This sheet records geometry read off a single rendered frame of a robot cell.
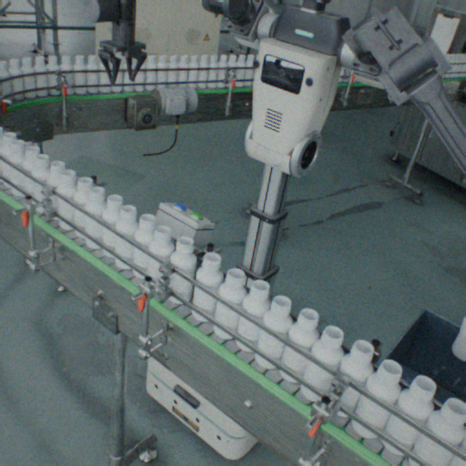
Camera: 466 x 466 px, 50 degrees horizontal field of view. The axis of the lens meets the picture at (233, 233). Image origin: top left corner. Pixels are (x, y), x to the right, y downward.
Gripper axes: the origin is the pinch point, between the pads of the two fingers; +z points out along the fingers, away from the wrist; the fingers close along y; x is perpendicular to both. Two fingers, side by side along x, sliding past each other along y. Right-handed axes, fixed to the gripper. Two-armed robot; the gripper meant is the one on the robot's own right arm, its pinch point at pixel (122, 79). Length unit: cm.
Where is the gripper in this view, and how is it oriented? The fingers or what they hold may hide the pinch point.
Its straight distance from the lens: 139.8
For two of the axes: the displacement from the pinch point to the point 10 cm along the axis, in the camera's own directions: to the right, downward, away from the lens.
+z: -1.4, 8.4, 5.3
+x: 7.7, 4.3, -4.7
